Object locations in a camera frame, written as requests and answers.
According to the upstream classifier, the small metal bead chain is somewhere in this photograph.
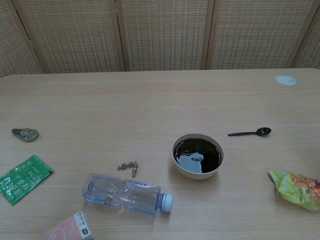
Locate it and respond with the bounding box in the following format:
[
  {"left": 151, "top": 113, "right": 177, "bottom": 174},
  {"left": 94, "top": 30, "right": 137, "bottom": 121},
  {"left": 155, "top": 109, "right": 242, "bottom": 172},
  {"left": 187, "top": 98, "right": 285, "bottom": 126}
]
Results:
[{"left": 116, "top": 160, "right": 140, "bottom": 177}]

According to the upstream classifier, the clear plastic water bottle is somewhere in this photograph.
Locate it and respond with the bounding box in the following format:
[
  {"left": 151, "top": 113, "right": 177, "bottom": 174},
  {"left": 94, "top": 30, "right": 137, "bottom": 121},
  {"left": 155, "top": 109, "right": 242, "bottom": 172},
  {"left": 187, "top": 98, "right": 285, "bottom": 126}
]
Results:
[{"left": 81, "top": 172, "right": 174, "bottom": 217}]

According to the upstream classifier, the black plastic spoon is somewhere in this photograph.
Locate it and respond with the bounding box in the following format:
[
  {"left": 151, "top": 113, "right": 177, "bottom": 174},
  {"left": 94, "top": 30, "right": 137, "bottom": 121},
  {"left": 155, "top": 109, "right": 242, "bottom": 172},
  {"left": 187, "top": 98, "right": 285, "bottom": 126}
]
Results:
[{"left": 227, "top": 127, "right": 272, "bottom": 138}]

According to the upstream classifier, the green tea sachet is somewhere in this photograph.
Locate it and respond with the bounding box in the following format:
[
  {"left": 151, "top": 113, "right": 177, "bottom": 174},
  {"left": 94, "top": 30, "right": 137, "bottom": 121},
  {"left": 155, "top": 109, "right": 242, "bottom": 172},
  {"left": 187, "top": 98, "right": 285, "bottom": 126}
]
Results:
[{"left": 0, "top": 154, "right": 55, "bottom": 207}]

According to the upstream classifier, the pink paper box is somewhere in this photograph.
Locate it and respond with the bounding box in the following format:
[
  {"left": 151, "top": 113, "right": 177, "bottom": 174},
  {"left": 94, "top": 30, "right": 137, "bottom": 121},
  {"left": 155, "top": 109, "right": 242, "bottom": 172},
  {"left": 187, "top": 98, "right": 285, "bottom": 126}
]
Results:
[{"left": 41, "top": 211, "right": 95, "bottom": 240}]

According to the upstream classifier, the black-lined white bowl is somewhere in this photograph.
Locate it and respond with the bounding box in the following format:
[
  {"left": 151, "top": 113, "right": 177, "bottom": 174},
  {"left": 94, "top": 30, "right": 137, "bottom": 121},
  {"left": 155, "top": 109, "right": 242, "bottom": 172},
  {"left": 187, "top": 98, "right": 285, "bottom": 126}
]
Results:
[{"left": 171, "top": 133, "right": 225, "bottom": 181}]

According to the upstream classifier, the green snack bag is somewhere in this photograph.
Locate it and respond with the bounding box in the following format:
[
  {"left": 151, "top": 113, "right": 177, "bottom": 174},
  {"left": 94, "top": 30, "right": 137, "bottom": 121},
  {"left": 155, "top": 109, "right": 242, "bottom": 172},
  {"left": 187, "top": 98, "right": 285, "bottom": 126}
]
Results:
[{"left": 268, "top": 169, "right": 320, "bottom": 212}]

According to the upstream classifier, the woven wooden folding screen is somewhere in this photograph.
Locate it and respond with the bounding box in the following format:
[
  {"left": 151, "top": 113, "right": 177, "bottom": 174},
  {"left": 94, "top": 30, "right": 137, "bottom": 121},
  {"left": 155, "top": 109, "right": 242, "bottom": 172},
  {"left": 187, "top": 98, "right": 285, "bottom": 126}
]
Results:
[{"left": 0, "top": 0, "right": 320, "bottom": 78}]

